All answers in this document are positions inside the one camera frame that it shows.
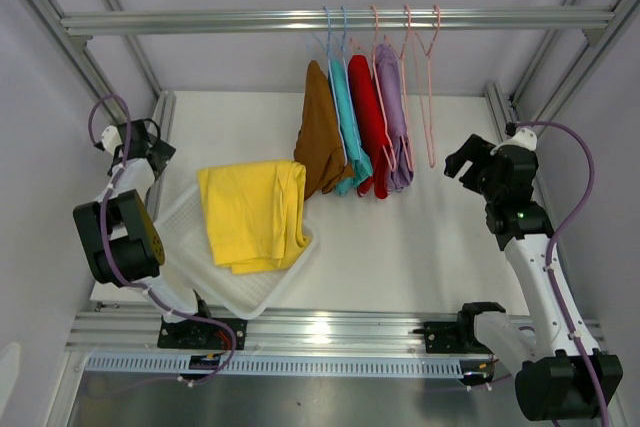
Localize pink hanger of yellow trousers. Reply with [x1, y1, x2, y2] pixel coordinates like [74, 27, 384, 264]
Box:
[411, 4, 442, 169]

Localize yellow trousers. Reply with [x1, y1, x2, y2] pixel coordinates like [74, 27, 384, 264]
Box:
[197, 160, 310, 275]

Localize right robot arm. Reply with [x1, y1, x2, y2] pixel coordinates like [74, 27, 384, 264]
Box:
[444, 128, 623, 426]

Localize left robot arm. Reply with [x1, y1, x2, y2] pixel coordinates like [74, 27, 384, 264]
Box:
[73, 119, 216, 349]

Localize pink hanger of lilac trousers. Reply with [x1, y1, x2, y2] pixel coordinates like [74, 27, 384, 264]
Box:
[384, 4, 416, 173]

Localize pink hanger of red trousers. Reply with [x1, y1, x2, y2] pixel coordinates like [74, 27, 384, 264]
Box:
[368, 5, 397, 172]

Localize lilac trousers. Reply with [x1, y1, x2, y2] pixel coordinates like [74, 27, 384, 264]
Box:
[376, 44, 414, 192]

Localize teal trousers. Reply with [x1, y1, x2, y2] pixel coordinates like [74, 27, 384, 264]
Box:
[329, 59, 373, 196]

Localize red trousers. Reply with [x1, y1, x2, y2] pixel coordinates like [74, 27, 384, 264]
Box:
[347, 55, 391, 200]

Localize brown trousers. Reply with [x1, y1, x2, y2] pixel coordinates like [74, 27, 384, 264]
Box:
[293, 60, 355, 200]

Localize blue hanger of brown trousers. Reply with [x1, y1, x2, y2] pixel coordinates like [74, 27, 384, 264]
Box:
[312, 6, 349, 166]

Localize blue hanger of teal trousers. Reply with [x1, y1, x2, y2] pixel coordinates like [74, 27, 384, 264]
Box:
[340, 6, 361, 149]

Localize white plastic basket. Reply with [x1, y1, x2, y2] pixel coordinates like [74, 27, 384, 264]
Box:
[155, 184, 319, 320]

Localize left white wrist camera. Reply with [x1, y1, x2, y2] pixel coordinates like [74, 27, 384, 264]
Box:
[95, 125, 124, 155]

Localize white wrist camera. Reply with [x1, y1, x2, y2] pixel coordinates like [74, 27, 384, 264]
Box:
[95, 125, 124, 155]
[491, 127, 538, 156]

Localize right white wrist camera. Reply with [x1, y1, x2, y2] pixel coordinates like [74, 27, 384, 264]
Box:
[491, 127, 538, 156]

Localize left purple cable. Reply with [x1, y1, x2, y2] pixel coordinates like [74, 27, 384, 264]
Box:
[87, 92, 239, 388]

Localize aluminium hanging rail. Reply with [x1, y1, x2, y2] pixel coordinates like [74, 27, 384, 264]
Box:
[61, 6, 615, 36]

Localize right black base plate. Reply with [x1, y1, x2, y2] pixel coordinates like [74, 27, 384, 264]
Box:
[411, 320, 484, 354]

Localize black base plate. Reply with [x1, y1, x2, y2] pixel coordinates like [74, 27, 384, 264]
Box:
[157, 320, 232, 383]
[411, 320, 484, 354]

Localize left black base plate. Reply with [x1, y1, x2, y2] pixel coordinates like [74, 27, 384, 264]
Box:
[157, 320, 232, 383]

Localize aluminium frame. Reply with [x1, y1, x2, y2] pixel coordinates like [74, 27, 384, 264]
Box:
[0, 0, 640, 427]

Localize slotted cable duct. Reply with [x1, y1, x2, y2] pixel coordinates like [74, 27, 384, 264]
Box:
[85, 353, 464, 380]

